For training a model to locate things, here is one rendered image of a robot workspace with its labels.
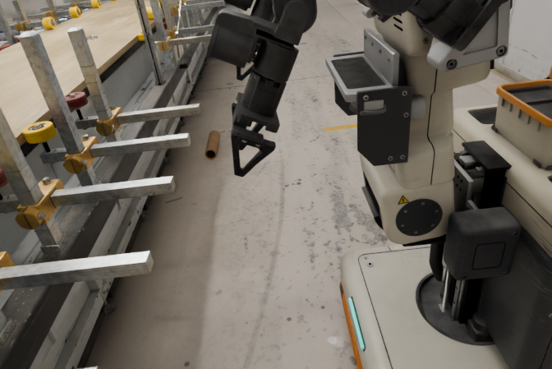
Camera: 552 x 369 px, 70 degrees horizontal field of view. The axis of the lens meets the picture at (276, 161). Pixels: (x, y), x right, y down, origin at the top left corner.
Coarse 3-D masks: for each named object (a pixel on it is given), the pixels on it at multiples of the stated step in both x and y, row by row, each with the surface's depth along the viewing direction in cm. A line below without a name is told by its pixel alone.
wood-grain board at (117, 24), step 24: (120, 0) 391; (144, 0) 368; (72, 24) 285; (96, 24) 273; (120, 24) 261; (48, 48) 214; (72, 48) 207; (96, 48) 201; (120, 48) 194; (0, 72) 178; (24, 72) 173; (72, 72) 164; (0, 96) 145; (24, 96) 142; (24, 120) 120; (48, 120) 126
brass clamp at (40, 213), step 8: (40, 184) 97; (48, 184) 96; (56, 184) 96; (48, 192) 93; (40, 200) 90; (48, 200) 93; (16, 208) 89; (24, 208) 88; (32, 208) 88; (40, 208) 89; (48, 208) 92; (56, 208) 95; (16, 216) 87; (24, 216) 87; (32, 216) 87; (40, 216) 89; (48, 216) 92; (24, 224) 88; (32, 224) 88
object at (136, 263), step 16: (96, 256) 74; (112, 256) 74; (128, 256) 73; (144, 256) 73; (0, 272) 73; (16, 272) 73; (32, 272) 72; (48, 272) 72; (64, 272) 72; (80, 272) 72; (96, 272) 72; (112, 272) 72; (128, 272) 73; (144, 272) 73; (0, 288) 73
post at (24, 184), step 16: (0, 112) 81; (0, 128) 80; (0, 144) 81; (16, 144) 85; (0, 160) 83; (16, 160) 84; (16, 176) 85; (32, 176) 89; (16, 192) 87; (32, 192) 88; (48, 224) 93; (48, 240) 94
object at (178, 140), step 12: (96, 144) 118; (108, 144) 117; (120, 144) 116; (132, 144) 115; (144, 144) 115; (156, 144) 115; (168, 144) 116; (180, 144) 116; (48, 156) 116; (60, 156) 116; (96, 156) 116
